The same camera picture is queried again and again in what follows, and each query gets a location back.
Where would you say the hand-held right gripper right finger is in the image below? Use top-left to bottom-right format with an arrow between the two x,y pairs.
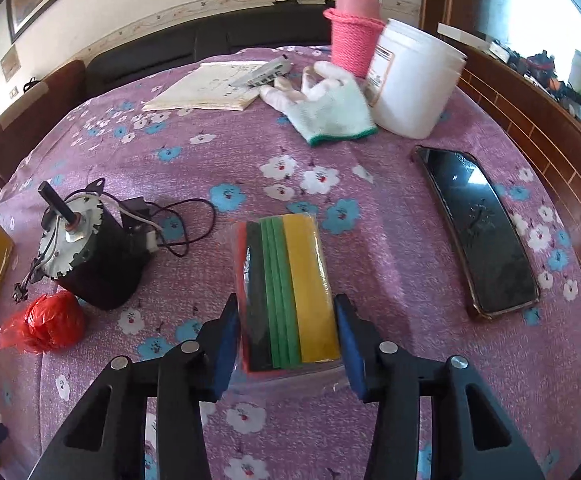
333,292 -> 546,480

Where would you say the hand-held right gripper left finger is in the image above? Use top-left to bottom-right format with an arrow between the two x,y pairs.
28,292 -> 244,480

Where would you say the multicolour sponge pack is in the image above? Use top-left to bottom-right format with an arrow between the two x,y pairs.
233,212 -> 344,376

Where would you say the purple floral sheet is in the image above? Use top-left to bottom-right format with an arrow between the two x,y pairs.
0,45 -> 581,480

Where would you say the black electric motor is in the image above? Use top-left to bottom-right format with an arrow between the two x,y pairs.
13,177 -> 217,311

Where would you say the black smartphone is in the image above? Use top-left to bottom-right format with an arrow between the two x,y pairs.
413,145 -> 541,320

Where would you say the red plastic bag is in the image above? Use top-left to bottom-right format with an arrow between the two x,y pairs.
0,290 -> 87,356

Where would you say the white work glove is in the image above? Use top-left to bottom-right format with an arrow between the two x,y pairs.
259,60 -> 379,148

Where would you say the cream paper notebook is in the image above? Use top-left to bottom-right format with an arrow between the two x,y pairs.
142,60 -> 286,112

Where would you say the white plastic jar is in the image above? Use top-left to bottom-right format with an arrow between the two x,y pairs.
365,17 -> 469,140

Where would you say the grey ridged flat object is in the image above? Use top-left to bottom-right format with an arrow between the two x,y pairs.
230,57 -> 296,88

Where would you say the wooden glass-front cabinet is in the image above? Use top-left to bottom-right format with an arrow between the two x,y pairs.
421,0 -> 581,311

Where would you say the brown wooden chair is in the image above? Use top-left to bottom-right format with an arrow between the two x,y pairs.
0,60 -> 87,186

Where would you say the black sofa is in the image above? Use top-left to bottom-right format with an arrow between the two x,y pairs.
84,0 -> 336,96

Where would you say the pink sleeved thermos bottle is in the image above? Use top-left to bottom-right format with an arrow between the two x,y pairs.
323,0 -> 389,80

